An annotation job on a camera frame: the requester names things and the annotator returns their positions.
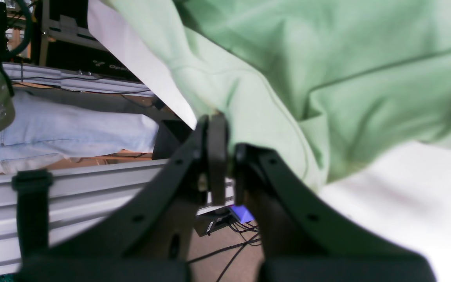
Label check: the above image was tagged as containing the green polo t-shirt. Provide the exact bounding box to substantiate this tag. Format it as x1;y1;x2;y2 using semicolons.
104;0;451;189

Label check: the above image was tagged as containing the black velcro strap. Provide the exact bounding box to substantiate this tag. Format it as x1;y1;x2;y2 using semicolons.
11;169;54;261

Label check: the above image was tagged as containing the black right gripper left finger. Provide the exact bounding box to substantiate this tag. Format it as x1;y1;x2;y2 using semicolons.
15;114;228;282

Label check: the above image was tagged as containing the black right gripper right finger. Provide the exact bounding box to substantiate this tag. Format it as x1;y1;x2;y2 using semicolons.
233;143;436;282

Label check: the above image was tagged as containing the person leg in jeans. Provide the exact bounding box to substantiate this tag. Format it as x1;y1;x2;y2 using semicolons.
0;90;159;174

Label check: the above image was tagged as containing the aluminium frame rail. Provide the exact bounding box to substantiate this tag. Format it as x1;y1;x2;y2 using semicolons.
0;159;236;277

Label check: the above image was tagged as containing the black equipment box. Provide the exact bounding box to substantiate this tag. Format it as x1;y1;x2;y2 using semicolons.
31;0;139;82

